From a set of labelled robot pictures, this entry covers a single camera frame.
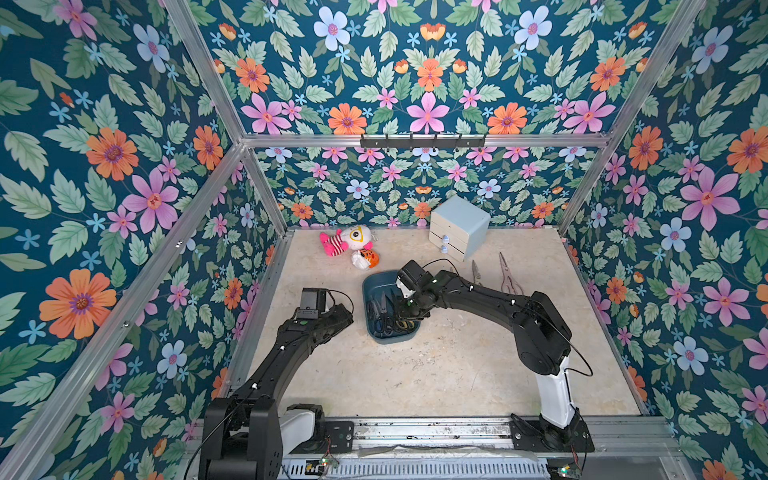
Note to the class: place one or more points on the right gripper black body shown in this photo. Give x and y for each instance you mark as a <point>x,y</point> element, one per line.
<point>409,306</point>

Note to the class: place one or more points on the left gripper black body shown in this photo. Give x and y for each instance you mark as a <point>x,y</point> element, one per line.
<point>332,321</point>

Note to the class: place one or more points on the teal plastic storage box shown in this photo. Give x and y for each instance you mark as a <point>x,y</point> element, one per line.
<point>373,286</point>

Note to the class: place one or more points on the grey handled scissors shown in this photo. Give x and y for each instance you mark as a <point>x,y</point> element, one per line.
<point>476,274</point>

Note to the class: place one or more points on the beige handled kitchen scissors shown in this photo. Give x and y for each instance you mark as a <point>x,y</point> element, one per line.
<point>509,284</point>

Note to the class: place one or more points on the large black scissors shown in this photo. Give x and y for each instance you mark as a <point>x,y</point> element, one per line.
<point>384,324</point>

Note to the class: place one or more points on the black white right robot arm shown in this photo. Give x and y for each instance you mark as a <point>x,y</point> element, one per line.
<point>542,338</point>

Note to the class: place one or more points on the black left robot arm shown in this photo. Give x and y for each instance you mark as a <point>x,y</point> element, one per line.
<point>243,435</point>

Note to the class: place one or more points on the orange white plush toy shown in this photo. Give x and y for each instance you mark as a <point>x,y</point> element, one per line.
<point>364,259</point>

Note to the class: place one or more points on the light blue drawer cabinet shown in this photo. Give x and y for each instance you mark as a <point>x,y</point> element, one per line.
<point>458,228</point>

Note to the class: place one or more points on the pink white plush fish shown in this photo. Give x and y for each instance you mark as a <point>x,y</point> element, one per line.
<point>351,239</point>

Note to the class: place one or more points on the white ventilation grille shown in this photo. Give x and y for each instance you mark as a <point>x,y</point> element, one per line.
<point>415,468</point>

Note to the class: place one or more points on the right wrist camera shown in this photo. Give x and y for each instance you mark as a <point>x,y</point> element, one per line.
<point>413,276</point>

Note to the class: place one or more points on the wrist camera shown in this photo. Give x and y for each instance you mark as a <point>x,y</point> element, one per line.
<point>312,304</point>
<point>413,276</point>

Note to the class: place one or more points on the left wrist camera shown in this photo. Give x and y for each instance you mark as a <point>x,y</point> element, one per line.
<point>312,304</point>

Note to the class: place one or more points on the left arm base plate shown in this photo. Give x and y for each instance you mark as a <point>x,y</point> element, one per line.
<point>332,437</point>

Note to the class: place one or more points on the black hook rail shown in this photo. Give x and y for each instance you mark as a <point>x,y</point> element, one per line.
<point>413,141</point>

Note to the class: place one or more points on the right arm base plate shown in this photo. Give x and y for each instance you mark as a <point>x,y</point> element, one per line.
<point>539,435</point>

